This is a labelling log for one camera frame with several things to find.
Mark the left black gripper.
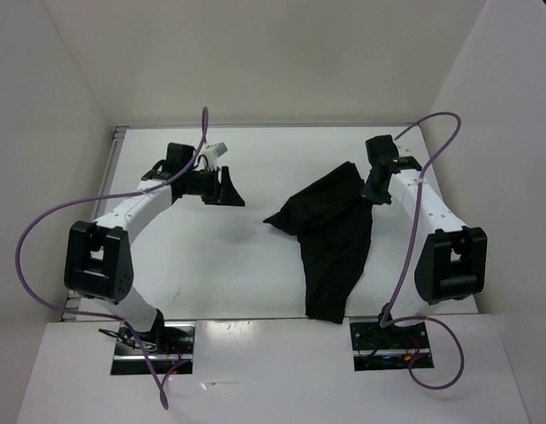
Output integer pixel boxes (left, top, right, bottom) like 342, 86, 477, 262
182, 165, 245, 207

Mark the black pleated skirt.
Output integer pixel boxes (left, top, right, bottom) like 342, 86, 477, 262
263, 162, 373, 324

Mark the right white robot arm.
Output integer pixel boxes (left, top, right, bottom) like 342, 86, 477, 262
362, 135, 488, 347

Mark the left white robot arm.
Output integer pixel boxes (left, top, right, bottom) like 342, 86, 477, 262
64, 143, 245, 353

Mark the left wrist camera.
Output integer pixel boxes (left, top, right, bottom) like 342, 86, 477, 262
199, 142, 228, 171

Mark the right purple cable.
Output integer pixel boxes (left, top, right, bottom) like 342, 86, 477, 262
378, 112, 466, 392

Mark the purple cable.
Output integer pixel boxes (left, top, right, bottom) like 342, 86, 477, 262
378, 112, 466, 392
15, 105, 211, 411

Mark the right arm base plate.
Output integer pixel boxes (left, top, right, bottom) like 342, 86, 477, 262
349, 317, 434, 372

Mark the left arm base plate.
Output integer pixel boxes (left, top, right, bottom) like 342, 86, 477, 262
98, 321, 196, 375

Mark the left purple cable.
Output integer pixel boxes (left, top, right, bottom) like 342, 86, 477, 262
15, 105, 211, 411

